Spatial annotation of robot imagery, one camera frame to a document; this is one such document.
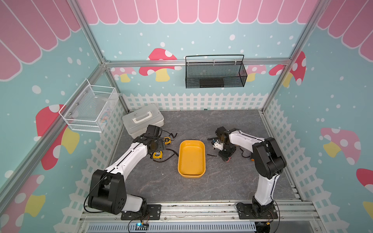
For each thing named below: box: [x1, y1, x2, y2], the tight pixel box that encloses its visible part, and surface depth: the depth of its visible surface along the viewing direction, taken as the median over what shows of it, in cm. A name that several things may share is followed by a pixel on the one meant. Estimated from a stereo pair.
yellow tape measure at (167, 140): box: [163, 136, 172, 146], surface depth 102 cm
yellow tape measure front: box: [152, 150, 163, 160], surface depth 94 cm
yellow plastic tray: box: [177, 139, 206, 179], surface depth 94 cm
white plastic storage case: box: [121, 103, 165, 139], surface depth 102 cm
